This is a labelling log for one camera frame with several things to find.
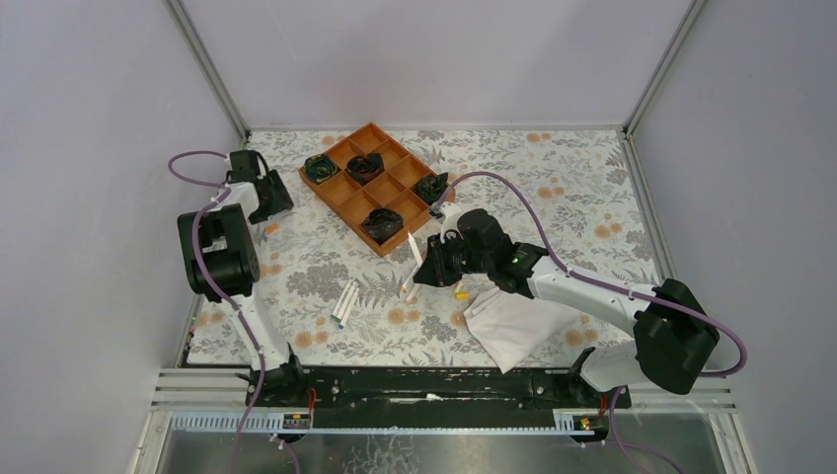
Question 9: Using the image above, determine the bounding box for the white marker pen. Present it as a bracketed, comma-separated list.
[399, 274, 414, 293]
[407, 232, 423, 268]

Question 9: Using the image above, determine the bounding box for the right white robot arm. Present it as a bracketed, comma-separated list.
[413, 202, 720, 395]

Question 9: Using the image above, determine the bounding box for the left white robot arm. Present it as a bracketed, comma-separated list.
[177, 149, 304, 403]

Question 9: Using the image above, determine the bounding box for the green patterned rolled tie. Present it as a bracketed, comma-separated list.
[303, 153, 340, 185]

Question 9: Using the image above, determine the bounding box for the dark green rolled tie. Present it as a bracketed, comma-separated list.
[413, 173, 449, 205]

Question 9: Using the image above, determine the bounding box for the white folded cloth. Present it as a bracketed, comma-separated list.
[464, 288, 581, 373]

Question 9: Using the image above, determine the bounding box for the dark blue rolled tie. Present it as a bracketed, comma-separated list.
[360, 207, 404, 245]

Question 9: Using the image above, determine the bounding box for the orange wooden compartment tray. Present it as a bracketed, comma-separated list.
[298, 122, 442, 257]

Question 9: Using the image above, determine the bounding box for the white marker blue end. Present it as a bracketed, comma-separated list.
[338, 284, 358, 329]

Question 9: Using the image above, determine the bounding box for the white marker green end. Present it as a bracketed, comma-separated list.
[331, 280, 354, 322]

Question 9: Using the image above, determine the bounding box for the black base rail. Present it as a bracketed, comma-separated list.
[246, 365, 632, 430]

